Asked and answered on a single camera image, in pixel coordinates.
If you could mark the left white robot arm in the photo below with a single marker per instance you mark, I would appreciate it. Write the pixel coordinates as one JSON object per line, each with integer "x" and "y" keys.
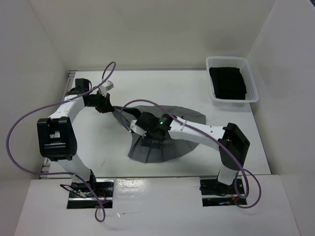
{"x": 56, "y": 136}

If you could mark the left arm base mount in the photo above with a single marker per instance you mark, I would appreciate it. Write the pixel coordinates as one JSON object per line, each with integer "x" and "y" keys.
{"x": 80, "y": 196}

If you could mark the black folded skirt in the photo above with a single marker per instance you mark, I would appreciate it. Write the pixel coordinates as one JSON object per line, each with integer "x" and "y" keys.
{"x": 228, "y": 83}

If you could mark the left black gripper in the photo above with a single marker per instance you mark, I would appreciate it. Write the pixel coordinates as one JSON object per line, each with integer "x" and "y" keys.
{"x": 106, "y": 106}

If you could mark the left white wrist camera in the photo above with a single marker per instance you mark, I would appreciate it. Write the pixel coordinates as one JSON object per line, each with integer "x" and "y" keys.
{"x": 105, "y": 87}

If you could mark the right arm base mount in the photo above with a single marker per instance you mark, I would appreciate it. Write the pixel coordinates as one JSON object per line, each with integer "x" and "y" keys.
{"x": 216, "y": 194}

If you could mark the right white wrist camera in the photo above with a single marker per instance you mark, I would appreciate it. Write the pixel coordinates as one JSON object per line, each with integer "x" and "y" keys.
{"x": 134, "y": 128}

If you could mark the grey pleated skirt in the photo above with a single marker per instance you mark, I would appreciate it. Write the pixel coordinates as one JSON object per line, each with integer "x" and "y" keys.
{"x": 171, "y": 149}

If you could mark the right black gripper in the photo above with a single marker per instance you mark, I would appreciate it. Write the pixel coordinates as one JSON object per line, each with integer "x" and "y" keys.
{"x": 147, "y": 141}

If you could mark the white plastic basket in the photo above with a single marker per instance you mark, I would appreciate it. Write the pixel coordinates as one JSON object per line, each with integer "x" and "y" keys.
{"x": 245, "y": 69}

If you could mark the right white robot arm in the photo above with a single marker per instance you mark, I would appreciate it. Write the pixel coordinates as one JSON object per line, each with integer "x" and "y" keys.
{"x": 228, "y": 140}

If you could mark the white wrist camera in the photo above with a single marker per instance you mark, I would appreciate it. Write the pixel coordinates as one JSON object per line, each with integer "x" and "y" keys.
{"x": 105, "y": 87}
{"x": 134, "y": 128}

